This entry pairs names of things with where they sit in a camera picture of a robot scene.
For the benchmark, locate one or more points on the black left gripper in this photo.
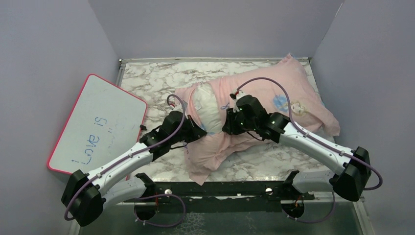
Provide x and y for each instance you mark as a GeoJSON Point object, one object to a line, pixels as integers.
{"type": "Point", "coordinates": [196, 131]}

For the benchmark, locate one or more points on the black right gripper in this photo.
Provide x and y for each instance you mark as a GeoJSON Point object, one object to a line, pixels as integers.
{"type": "Point", "coordinates": [230, 126]}

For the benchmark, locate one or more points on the white pillow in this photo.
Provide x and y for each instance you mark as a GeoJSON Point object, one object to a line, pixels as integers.
{"type": "Point", "coordinates": [205, 104]}

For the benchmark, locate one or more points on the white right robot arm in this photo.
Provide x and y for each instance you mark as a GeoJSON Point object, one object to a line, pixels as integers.
{"type": "Point", "coordinates": [348, 169]}

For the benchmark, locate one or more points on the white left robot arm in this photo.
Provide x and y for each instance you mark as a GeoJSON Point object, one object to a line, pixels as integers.
{"type": "Point", "coordinates": [87, 194]}

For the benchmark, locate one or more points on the black whiteboard clip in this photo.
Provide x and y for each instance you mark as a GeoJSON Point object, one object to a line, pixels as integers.
{"type": "Point", "coordinates": [143, 127]}

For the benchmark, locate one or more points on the pink-framed whiteboard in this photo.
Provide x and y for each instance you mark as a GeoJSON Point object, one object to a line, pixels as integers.
{"type": "Point", "coordinates": [104, 122]}

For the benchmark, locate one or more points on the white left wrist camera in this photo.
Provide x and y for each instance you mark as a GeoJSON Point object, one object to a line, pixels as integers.
{"type": "Point", "coordinates": [181, 107]}

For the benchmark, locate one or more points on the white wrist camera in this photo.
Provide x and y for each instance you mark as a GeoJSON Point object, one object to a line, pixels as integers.
{"type": "Point", "coordinates": [237, 94]}
{"type": "Point", "coordinates": [181, 107]}

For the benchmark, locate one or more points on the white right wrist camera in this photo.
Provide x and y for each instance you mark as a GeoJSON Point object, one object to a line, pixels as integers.
{"type": "Point", "coordinates": [237, 94]}

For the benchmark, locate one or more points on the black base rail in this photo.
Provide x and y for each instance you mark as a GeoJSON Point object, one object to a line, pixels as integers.
{"type": "Point", "coordinates": [211, 197]}

